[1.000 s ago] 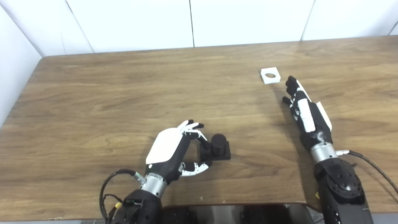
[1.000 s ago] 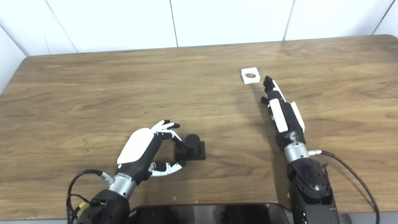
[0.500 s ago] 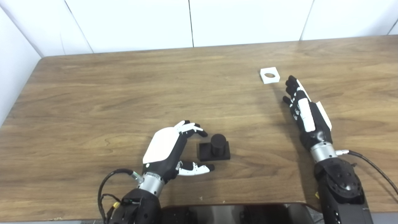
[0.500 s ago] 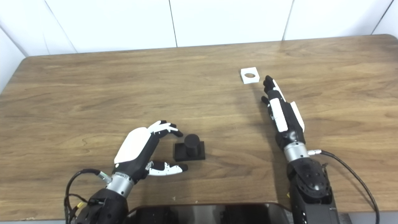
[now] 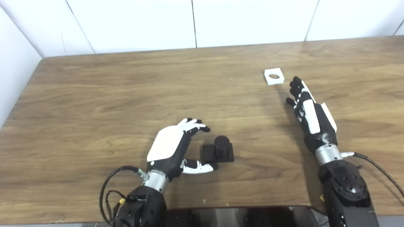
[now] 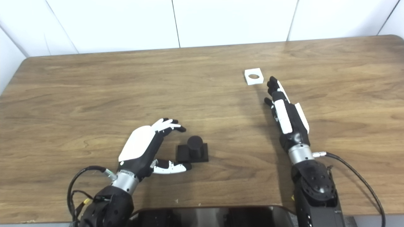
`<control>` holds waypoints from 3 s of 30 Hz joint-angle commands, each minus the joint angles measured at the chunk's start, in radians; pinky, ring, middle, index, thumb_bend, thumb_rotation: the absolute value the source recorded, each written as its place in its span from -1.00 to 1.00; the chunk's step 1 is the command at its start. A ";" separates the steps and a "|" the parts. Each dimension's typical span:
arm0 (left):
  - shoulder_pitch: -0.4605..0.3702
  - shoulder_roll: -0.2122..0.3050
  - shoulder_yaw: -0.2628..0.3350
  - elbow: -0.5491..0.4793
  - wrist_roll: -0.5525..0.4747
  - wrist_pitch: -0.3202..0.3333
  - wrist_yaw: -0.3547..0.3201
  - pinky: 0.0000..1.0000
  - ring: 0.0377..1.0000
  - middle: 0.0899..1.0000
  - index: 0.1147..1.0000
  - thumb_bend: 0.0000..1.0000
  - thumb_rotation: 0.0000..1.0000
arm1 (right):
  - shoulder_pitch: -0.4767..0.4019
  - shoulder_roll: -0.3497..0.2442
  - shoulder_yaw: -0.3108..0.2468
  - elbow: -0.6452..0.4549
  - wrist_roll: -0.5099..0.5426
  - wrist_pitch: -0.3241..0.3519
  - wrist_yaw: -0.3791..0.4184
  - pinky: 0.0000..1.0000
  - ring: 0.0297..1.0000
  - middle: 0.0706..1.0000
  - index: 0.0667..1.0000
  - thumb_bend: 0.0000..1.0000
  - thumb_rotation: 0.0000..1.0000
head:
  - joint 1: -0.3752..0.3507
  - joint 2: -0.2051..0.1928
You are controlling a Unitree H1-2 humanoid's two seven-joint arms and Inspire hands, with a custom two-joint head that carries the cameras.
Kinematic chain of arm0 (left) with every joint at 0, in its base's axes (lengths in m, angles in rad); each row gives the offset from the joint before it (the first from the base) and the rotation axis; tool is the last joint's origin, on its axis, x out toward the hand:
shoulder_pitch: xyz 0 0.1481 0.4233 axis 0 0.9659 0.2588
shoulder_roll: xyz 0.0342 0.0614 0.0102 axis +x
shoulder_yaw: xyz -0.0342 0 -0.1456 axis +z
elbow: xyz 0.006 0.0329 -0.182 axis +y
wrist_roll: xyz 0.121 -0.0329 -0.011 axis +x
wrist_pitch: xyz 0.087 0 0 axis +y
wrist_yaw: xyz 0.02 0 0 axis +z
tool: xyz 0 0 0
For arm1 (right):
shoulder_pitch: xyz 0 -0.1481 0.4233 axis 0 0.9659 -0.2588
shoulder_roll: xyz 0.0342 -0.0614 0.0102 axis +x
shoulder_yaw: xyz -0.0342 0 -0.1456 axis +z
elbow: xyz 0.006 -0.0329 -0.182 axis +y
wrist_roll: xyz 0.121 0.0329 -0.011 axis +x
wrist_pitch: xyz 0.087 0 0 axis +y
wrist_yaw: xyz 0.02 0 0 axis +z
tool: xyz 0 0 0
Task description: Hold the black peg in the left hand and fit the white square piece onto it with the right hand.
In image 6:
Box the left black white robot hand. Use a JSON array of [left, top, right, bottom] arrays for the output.
[[118, 118, 192, 182]]

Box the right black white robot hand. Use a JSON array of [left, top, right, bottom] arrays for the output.
[[264, 76, 310, 153]]

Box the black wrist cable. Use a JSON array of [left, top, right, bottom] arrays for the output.
[[312, 151, 386, 227], [67, 166, 117, 227]]

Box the black robot torso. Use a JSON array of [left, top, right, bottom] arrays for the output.
[[126, 205, 297, 227]]

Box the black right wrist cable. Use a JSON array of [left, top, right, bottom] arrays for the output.
[[312, 151, 386, 227]]

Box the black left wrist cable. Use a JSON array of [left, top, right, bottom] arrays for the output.
[[67, 166, 117, 227]]

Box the white square piece with hole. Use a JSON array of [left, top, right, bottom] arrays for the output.
[[244, 68, 264, 86]]

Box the black peg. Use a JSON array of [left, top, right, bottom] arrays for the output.
[[176, 136, 209, 163]]

